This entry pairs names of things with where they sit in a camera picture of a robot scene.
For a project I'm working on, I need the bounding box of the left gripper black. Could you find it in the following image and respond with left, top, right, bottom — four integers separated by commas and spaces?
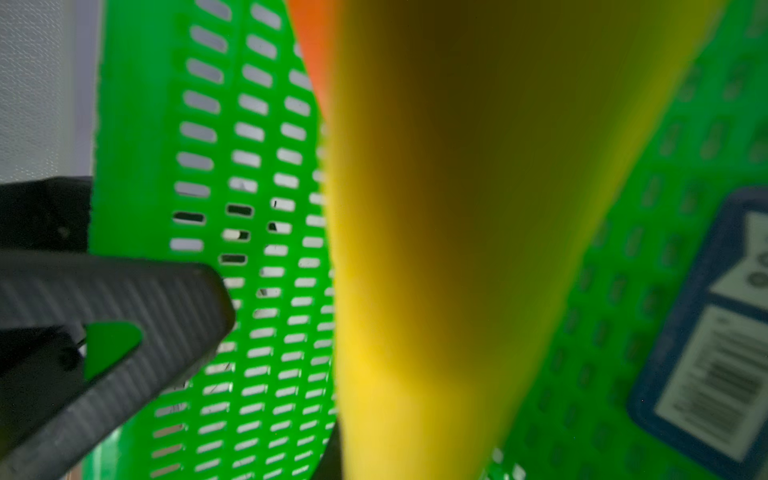
0, 176, 235, 479

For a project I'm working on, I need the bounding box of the green plastic basket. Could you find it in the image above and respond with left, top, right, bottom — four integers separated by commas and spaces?
85, 1, 767, 479

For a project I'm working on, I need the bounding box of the orange plastic spoon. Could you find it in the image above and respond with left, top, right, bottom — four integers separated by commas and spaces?
287, 0, 338, 117

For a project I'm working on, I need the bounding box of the yellow paper napkin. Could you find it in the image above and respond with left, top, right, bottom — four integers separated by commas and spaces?
326, 1, 725, 479

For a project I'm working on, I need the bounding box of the white mesh two-tier shelf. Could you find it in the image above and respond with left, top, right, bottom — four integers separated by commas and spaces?
1, 1, 74, 183

